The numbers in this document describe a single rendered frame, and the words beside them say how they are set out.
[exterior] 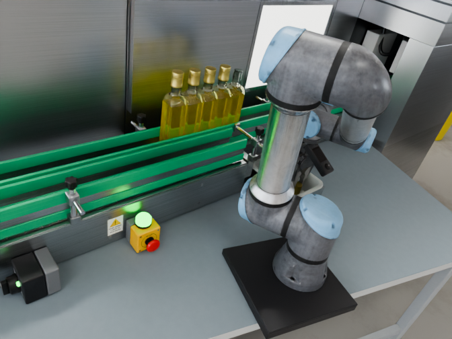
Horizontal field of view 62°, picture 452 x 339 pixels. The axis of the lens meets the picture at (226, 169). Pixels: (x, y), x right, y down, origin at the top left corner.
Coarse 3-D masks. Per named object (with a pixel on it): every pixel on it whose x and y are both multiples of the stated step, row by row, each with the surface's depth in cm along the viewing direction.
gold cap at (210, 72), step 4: (208, 68) 113; (212, 68) 113; (204, 72) 114; (208, 72) 113; (212, 72) 113; (204, 76) 114; (208, 76) 113; (212, 76) 113; (204, 80) 115; (208, 80) 114; (212, 80) 114
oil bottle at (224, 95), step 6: (216, 90) 120; (222, 90) 119; (228, 90) 121; (222, 96) 120; (228, 96) 121; (222, 102) 121; (228, 102) 123; (216, 108) 122; (222, 108) 123; (228, 108) 124; (216, 114) 123; (222, 114) 124; (216, 120) 124; (222, 120) 126; (216, 126) 126
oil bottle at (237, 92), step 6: (228, 84) 124; (234, 90) 122; (240, 90) 124; (234, 96) 123; (240, 96) 125; (234, 102) 124; (240, 102) 126; (234, 108) 126; (240, 108) 128; (228, 114) 127; (234, 114) 128; (228, 120) 128; (234, 120) 130
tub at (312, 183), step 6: (258, 162) 136; (312, 174) 135; (306, 180) 137; (312, 180) 135; (318, 180) 133; (306, 186) 137; (312, 186) 135; (318, 186) 130; (300, 192) 137; (306, 192) 126
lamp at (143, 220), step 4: (144, 212) 104; (136, 216) 103; (140, 216) 102; (144, 216) 102; (148, 216) 102; (136, 220) 102; (140, 220) 101; (144, 220) 101; (148, 220) 102; (136, 224) 102; (140, 224) 101; (144, 224) 101; (148, 224) 102; (140, 228) 102; (144, 228) 102
